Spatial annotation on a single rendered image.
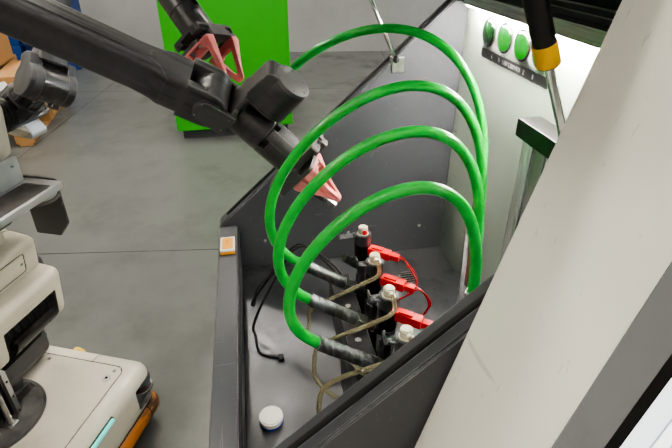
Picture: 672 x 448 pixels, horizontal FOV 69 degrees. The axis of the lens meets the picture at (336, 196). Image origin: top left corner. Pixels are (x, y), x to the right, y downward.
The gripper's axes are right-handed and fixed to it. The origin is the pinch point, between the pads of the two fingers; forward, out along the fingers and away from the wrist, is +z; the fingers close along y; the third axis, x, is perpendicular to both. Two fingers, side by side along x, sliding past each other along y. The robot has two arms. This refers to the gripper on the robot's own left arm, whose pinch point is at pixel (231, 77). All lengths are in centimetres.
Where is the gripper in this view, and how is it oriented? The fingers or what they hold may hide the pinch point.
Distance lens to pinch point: 91.5
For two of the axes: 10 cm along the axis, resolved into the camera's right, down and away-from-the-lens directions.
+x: -7.2, 5.3, 4.5
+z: 5.8, 8.2, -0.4
